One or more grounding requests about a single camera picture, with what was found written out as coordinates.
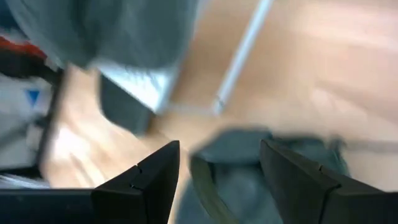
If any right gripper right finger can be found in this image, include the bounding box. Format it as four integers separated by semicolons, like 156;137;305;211
259;138;398;224

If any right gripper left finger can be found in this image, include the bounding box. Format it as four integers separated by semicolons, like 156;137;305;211
91;139;182;224

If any blue denim baseball cap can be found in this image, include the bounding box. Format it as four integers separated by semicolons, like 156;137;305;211
0;0;15;30

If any white perforated metal shelf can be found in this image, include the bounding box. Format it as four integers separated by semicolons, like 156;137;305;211
93;0;276;118

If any white panel blue triangle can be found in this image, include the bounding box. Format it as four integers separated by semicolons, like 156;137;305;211
0;74;55;170

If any black object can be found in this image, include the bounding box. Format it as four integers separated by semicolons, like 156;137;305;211
0;52;63;79

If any red object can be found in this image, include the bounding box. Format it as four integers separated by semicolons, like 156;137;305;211
0;35;48;62

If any black aluminium table frame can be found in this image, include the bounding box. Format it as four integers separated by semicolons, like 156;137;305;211
37;67;65;170

